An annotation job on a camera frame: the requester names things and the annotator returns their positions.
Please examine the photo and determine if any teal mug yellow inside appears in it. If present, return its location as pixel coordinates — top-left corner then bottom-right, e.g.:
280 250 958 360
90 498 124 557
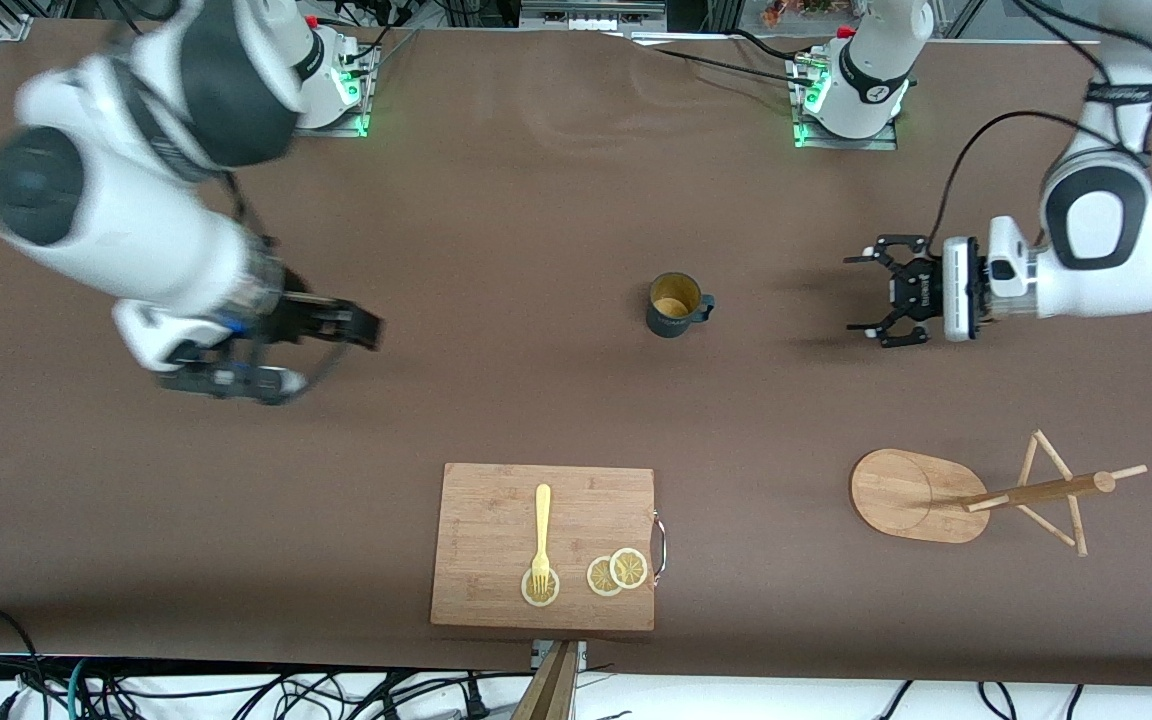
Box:
646 272 716 339

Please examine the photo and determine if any wooden mug rack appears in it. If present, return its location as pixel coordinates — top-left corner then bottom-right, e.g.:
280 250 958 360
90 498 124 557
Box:
850 430 1148 558

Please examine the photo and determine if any brown table cloth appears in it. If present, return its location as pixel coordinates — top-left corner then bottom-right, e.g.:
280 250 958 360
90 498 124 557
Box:
0 18 1152 691

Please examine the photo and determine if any bamboo cutting board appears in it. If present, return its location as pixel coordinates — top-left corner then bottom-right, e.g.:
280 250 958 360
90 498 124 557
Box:
430 462 668 632

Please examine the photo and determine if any yellow plastic fork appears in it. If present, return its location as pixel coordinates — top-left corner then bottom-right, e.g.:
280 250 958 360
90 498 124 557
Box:
531 484 553 598

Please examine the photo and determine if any grey power strip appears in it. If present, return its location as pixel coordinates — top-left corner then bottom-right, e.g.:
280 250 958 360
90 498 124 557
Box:
521 0 668 31

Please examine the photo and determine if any wooden beam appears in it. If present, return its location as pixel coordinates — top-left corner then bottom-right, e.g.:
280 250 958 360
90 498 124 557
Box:
511 640 579 720

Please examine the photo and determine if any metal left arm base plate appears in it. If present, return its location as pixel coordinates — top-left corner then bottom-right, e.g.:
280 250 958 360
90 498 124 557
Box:
789 55 900 152

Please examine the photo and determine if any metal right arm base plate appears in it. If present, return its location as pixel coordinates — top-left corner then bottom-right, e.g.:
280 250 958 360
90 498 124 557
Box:
296 45 380 139

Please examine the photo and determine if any black base power cable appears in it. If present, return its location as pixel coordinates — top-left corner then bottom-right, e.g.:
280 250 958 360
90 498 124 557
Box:
626 28 819 87

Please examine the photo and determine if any small metal bracket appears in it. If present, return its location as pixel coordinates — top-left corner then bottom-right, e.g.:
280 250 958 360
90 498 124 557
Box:
531 640 589 671

